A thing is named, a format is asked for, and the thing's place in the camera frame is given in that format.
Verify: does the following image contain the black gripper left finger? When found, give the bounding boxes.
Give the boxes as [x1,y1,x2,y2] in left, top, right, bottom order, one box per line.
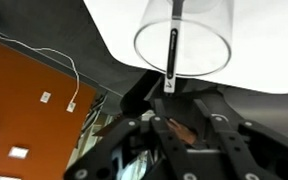
[63,71,198,180]

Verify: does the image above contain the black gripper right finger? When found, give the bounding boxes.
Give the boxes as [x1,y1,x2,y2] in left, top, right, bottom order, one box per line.
[183,86,288,180]

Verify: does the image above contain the black and white marker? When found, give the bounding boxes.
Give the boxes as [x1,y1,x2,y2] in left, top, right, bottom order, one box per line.
[163,0,187,94]

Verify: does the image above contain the clear glass cup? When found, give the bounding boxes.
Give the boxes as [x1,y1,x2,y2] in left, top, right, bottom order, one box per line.
[133,0,235,78]

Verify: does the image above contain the small white square floor tag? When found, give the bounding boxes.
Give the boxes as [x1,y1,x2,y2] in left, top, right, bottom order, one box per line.
[39,91,52,104]

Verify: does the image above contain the white rectangular floor plate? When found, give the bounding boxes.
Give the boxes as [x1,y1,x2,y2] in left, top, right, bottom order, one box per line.
[0,174,22,180]
[7,145,30,160]

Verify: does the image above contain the large white orange-framed side table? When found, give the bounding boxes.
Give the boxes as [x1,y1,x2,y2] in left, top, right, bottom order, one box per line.
[83,0,288,95]

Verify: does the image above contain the thin white cable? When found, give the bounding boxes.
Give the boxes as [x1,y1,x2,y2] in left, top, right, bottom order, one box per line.
[0,28,81,113]

